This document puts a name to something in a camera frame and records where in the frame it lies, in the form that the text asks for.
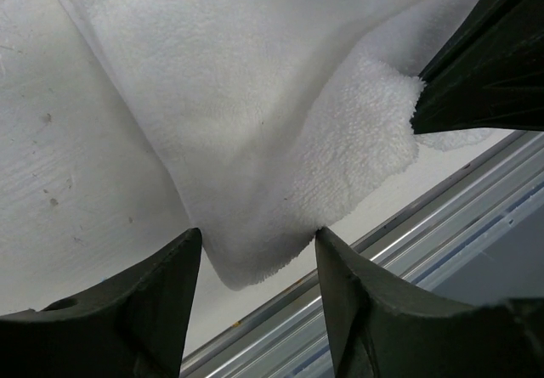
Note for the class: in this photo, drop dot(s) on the white towel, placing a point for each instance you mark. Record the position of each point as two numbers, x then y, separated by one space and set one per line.
274 118

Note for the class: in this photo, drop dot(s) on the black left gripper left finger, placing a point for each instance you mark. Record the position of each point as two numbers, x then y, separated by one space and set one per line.
133 324

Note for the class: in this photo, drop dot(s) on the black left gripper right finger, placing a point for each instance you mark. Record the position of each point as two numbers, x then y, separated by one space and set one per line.
379 325

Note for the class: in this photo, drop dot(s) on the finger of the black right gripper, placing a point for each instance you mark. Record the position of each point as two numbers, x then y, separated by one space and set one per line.
489 74

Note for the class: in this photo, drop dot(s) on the aluminium mounting rail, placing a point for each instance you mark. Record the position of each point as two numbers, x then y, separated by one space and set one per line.
439 273

